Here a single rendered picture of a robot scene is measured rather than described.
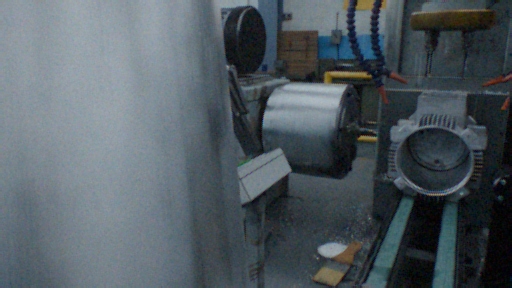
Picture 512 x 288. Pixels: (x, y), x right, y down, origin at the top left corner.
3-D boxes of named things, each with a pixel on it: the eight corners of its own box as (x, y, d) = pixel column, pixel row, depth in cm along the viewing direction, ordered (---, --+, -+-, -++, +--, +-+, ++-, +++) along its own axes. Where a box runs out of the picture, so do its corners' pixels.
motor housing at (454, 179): (397, 172, 116) (403, 104, 112) (476, 182, 108) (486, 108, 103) (384, 195, 99) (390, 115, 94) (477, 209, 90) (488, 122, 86)
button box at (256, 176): (262, 184, 81) (250, 159, 81) (293, 170, 77) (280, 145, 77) (216, 216, 66) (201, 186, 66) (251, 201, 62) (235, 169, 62)
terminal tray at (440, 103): (419, 119, 111) (421, 91, 109) (465, 122, 106) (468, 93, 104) (413, 127, 100) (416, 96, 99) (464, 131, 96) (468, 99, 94)
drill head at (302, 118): (257, 153, 138) (257, 76, 132) (370, 168, 122) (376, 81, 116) (217, 174, 116) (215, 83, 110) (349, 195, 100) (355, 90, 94)
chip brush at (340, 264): (347, 242, 102) (347, 239, 101) (367, 247, 99) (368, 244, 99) (311, 281, 85) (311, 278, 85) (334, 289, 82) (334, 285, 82)
